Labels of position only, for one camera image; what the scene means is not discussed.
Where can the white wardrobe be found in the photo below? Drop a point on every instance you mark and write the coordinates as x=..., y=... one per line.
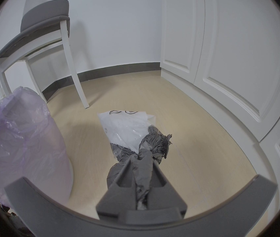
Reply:
x=228, y=46

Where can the black plastic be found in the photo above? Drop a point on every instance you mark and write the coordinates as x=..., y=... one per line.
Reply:
x=142, y=167

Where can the purple plastic bag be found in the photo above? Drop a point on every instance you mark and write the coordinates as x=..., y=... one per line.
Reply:
x=19, y=132

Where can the clear printed wrapper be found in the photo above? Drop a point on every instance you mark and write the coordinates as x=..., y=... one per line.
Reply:
x=122, y=127

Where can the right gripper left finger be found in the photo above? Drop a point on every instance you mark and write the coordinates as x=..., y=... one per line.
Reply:
x=120, y=199

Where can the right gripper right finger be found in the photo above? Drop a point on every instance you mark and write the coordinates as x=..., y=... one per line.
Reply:
x=164, y=196

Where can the white chair with grey cushions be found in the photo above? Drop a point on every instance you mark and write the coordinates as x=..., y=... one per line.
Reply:
x=46, y=11

